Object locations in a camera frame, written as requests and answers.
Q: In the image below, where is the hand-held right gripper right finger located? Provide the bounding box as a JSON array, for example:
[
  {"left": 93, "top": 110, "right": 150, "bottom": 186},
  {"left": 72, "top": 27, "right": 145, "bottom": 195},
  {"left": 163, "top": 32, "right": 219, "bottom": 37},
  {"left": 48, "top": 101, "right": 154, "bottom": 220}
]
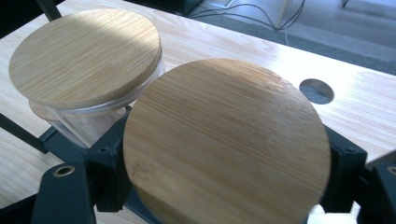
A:
[{"left": 320, "top": 125, "right": 369, "bottom": 215}]

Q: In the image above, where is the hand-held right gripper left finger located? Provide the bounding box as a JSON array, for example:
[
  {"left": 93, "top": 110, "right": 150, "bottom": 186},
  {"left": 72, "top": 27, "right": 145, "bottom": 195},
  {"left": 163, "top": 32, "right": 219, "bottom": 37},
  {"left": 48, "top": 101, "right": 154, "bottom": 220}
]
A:
[{"left": 87, "top": 116, "right": 134, "bottom": 213}]

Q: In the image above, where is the medium glass jar bamboo lid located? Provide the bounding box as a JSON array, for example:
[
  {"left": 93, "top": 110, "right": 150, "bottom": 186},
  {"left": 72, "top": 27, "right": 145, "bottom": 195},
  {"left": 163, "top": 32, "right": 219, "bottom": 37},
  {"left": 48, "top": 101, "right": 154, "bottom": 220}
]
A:
[{"left": 8, "top": 7, "right": 166, "bottom": 149}]

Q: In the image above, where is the tall glass jar bamboo lid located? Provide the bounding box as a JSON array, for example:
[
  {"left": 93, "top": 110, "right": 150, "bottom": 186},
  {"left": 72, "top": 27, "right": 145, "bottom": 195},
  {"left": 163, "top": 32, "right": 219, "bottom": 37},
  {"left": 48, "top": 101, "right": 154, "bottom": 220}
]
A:
[{"left": 122, "top": 58, "right": 332, "bottom": 224}]

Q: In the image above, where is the dark glass cabinet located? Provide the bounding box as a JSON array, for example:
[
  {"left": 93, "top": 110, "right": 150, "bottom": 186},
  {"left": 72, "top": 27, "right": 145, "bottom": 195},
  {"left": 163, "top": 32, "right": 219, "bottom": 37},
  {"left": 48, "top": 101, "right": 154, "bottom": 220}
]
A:
[{"left": 124, "top": 0, "right": 205, "bottom": 16}]

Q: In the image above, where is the black hanging cable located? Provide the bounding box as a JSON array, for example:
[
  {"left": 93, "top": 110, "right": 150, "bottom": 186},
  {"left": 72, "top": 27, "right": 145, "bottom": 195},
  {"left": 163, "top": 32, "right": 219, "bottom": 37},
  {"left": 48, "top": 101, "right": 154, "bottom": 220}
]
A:
[{"left": 277, "top": 0, "right": 306, "bottom": 32}]

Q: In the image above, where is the black curved floor cable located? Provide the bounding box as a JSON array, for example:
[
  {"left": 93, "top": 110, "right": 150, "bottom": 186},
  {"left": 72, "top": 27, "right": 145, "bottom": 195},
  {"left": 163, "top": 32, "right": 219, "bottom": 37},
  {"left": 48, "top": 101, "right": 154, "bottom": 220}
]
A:
[{"left": 186, "top": 3, "right": 278, "bottom": 32}]

